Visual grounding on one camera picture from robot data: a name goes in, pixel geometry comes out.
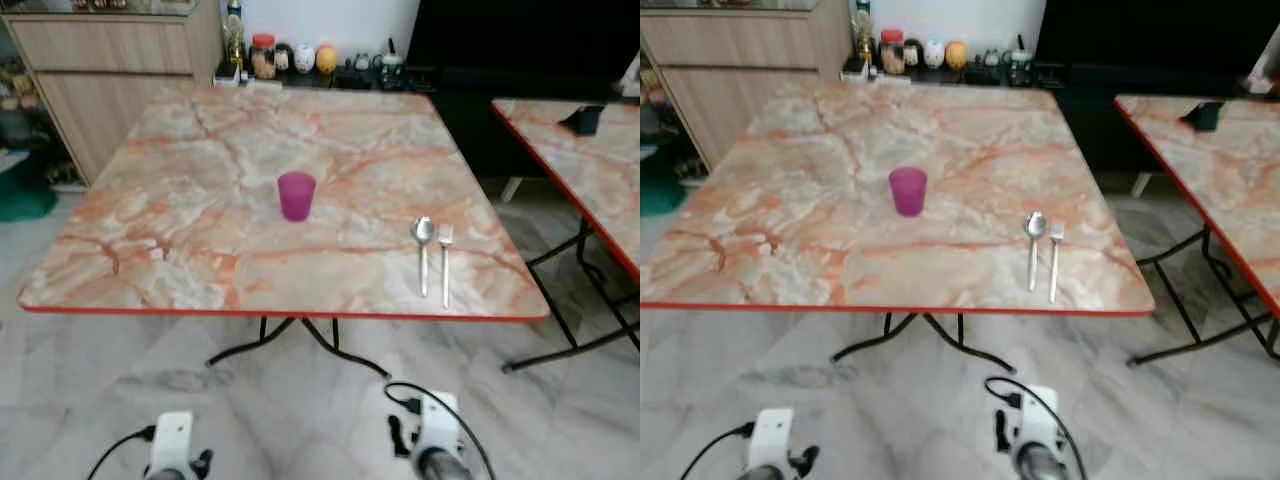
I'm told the silver metal fork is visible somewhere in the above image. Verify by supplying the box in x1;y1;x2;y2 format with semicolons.
1047;221;1065;304
438;224;455;309

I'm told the silver metal spoon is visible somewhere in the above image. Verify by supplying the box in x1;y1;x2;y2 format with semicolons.
1024;211;1048;293
411;216;436;298

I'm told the purple plastic cup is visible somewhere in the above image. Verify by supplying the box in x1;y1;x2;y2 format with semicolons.
889;167;928;218
277;171;317;223

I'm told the green plastic bin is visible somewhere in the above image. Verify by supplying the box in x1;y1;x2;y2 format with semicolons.
640;150;689;217
0;150;58;223

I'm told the small black box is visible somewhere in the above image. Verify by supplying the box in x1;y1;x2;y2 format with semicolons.
1180;100;1224;133
560;105;605;138

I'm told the red lidded glass jar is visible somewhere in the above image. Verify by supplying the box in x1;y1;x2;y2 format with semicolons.
250;34;278;80
879;30;907;76

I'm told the light wooden cabinet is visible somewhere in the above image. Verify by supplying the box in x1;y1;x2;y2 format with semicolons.
640;0;852;173
0;0;224;187

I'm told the black television screen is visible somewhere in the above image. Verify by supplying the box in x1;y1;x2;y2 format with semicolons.
1033;0;1280;96
405;0;641;97

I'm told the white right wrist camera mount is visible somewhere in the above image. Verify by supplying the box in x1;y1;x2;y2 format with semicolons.
1009;388;1060;447
414;392;462;452

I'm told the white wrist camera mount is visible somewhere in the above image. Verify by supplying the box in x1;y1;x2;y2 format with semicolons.
1009;388;1060;447
149;412;195;472
751;407;797;470
414;392;462;452

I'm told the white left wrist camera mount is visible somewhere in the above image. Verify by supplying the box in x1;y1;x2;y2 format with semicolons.
149;412;195;472
751;407;797;470

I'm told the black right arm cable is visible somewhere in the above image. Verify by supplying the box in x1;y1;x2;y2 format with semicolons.
384;380;497;480
984;376;1087;473

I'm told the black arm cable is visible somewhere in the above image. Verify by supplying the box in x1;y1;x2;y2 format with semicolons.
86;425;157;480
679;423;757;480
384;380;497;480
984;376;1087;473

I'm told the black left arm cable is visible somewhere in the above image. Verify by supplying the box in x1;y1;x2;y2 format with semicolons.
86;425;157;480
679;423;757;480

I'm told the black metal table leg frame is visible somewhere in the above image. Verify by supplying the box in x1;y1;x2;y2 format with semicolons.
832;313;1017;374
1128;228;1280;367
502;215;641;373
207;317;392;380

